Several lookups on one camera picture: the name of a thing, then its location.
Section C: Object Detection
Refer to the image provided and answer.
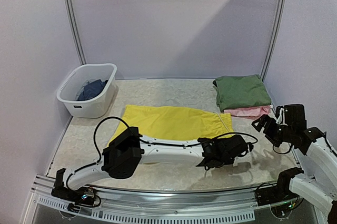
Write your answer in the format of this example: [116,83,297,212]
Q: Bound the green sleeveless shirt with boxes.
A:
[212,75,271,111]

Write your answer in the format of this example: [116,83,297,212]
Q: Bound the yellow garment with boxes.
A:
[122,105,233,141]

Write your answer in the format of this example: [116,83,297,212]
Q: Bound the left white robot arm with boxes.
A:
[52,127,253,200]

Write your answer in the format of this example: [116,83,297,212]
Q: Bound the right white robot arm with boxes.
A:
[252,114,336,223]

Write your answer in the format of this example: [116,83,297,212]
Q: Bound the white plastic laundry basket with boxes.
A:
[56,63,117,118]

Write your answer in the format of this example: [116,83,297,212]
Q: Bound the pink folded shorts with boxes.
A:
[223,105,272,118]

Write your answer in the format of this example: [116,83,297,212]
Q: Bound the blue garment in basket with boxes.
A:
[76,79,108,101]

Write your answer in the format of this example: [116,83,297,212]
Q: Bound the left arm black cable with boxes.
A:
[65,116,259,190]

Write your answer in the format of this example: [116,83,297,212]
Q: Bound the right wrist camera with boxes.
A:
[275,104,307,130]

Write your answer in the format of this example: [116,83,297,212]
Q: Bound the right aluminium corner post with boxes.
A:
[260,0,285,82]

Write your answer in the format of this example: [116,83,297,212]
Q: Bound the aluminium corner post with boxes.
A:
[260,0,285,82]
[64,0,87,65]

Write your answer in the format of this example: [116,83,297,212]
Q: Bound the aluminium front rail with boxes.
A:
[30,174,323,222]

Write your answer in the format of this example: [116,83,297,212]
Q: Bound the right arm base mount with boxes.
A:
[254,167,304,217]

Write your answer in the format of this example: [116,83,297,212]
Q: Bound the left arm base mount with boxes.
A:
[51,168,102,212]

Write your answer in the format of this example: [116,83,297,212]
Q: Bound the left aluminium corner post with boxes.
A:
[64,0,87,65]

